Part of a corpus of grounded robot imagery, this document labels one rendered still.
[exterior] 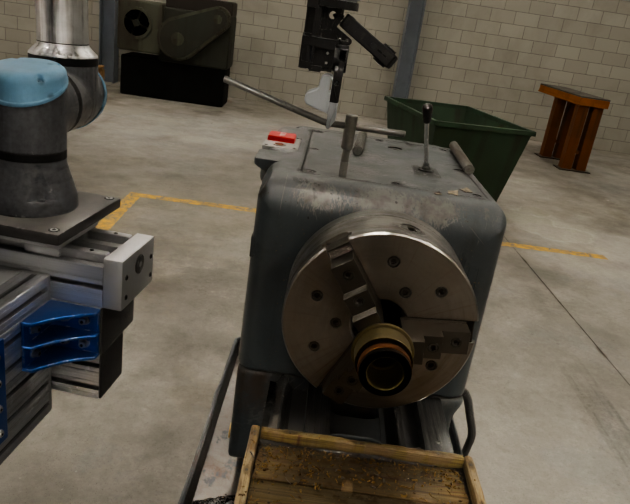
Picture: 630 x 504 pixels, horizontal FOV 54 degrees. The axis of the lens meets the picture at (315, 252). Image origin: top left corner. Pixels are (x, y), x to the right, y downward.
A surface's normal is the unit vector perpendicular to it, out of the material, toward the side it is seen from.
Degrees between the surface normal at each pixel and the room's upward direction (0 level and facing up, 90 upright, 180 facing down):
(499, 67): 90
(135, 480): 0
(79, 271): 90
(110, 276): 90
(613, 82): 90
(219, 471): 0
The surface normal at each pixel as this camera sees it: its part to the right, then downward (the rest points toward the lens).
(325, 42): -0.04, 0.35
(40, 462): 0.14, -0.92
